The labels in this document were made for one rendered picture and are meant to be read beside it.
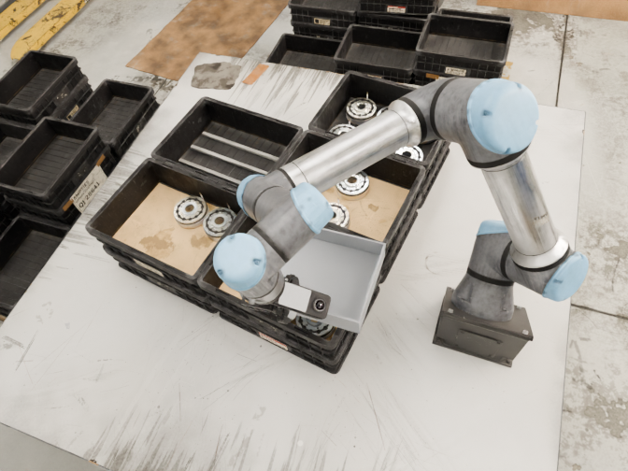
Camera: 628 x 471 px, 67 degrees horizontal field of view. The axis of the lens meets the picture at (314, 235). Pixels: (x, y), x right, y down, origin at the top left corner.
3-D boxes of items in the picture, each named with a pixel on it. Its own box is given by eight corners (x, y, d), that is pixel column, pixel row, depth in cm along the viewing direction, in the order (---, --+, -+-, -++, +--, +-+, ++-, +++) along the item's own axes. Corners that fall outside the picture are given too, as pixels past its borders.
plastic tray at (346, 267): (384, 255, 109) (385, 243, 105) (359, 334, 98) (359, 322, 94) (276, 228, 116) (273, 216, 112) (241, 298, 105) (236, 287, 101)
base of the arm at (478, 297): (508, 306, 127) (520, 271, 124) (514, 327, 113) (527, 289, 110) (451, 290, 130) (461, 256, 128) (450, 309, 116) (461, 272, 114)
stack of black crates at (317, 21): (370, 35, 298) (370, -19, 270) (356, 65, 284) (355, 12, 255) (310, 27, 308) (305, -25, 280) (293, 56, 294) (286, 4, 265)
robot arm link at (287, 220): (287, 169, 78) (237, 215, 76) (318, 184, 68) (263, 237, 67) (312, 202, 82) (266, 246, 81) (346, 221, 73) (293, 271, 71)
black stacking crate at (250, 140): (308, 154, 159) (305, 129, 149) (263, 221, 146) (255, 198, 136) (212, 121, 172) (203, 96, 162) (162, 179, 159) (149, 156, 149)
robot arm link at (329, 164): (433, 65, 97) (221, 175, 85) (472, 66, 88) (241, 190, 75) (444, 119, 103) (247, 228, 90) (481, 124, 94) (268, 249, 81)
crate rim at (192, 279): (256, 202, 138) (255, 197, 136) (196, 286, 124) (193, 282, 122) (150, 161, 151) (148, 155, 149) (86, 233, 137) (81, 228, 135)
